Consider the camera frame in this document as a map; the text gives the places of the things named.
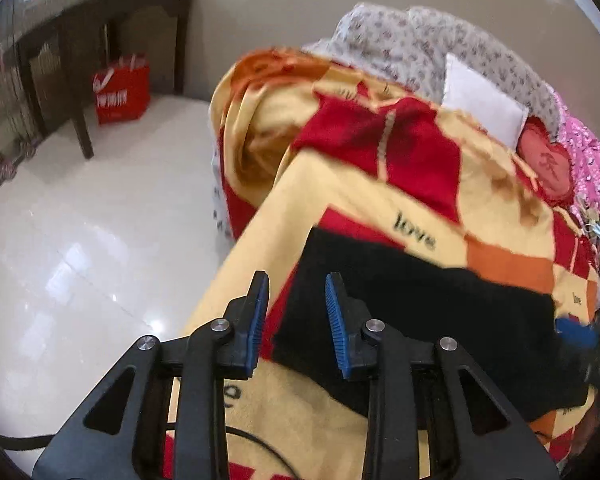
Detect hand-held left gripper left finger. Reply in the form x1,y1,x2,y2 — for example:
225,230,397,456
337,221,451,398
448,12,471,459
32,270,271,480

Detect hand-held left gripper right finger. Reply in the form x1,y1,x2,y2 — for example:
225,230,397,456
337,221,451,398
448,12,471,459
325,271,561,480

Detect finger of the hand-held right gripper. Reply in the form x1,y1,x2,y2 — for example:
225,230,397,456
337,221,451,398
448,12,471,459
555,316,598,348

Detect black pants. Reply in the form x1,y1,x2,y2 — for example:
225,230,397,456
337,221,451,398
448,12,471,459
272,227,598,423

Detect yellow red printed blanket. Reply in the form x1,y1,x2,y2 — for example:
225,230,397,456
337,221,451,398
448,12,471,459
162,47,600,480

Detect pink floral cloth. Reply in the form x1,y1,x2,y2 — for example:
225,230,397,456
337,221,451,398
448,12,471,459
555,95,600,306

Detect red heart cushion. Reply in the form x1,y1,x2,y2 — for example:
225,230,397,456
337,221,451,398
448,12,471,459
517,117,576,206

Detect white pillow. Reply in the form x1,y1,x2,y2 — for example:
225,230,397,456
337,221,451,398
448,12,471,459
441,52,531,143

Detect red shopping bag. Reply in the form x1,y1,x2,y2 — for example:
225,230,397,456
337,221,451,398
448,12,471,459
92,53,152,126

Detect grey floral quilt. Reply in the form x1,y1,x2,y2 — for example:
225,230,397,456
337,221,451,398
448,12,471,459
302,2,566,136

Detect dark wooden table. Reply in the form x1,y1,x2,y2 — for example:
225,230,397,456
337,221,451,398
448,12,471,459
2,0,193,161

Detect black cable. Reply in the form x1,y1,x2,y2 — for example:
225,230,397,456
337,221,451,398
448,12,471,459
220,425,301,478

